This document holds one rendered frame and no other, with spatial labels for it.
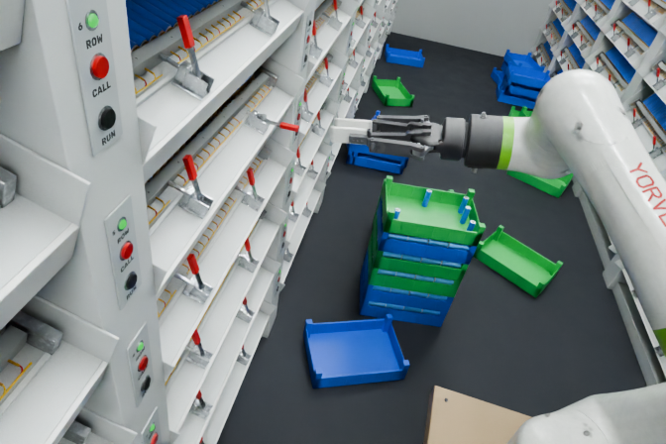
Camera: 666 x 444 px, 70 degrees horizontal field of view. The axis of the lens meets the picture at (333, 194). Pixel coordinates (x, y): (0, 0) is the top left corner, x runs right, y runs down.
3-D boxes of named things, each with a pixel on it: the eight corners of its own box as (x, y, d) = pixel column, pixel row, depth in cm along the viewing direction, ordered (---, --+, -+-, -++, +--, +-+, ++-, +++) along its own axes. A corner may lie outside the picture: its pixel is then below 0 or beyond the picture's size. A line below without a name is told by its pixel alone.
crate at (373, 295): (440, 272, 184) (446, 257, 179) (447, 313, 167) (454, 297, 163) (364, 260, 182) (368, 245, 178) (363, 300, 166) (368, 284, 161)
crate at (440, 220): (466, 207, 165) (474, 188, 160) (477, 247, 149) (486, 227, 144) (382, 193, 164) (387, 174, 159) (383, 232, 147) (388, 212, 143)
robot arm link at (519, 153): (574, 191, 83) (574, 135, 87) (602, 163, 72) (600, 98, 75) (492, 183, 86) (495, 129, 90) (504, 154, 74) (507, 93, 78)
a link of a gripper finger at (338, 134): (369, 143, 87) (368, 145, 86) (331, 140, 88) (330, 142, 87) (369, 128, 85) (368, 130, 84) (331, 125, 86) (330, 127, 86)
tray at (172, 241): (286, 112, 108) (304, 78, 103) (147, 314, 60) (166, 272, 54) (208, 65, 106) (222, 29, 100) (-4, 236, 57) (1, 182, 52)
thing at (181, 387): (274, 235, 131) (294, 202, 123) (164, 455, 82) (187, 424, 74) (207, 198, 128) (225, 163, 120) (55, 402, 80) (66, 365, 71)
